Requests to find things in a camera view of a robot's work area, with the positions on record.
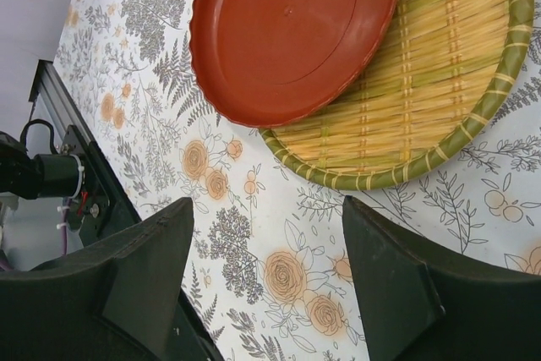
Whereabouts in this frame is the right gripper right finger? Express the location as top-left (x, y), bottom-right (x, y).
top-left (342, 196), bottom-right (540, 360)

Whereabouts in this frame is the woven bamboo tray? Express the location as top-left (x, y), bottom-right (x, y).
top-left (261, 0), bottom-right (534, 190)

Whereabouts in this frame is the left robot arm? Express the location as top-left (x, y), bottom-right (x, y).
top-left (1, 119), bottom-right (85, 200)

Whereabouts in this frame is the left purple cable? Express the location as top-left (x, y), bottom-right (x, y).
top-left (0, 204), bottom-right (71, 271)

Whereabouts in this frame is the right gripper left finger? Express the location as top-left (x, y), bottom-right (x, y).
top-left (1, 198), bottom-right (194, 360)

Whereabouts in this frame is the red scalloped plate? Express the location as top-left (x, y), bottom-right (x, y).
top-left (189, 0), bottom-right (397, 128)

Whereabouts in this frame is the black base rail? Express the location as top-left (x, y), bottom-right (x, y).
top-left (30, 60), bottom-right (223, 360)

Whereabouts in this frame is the floral table mat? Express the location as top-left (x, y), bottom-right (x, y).
top-left (54, 0), bottom-right (540, 360)

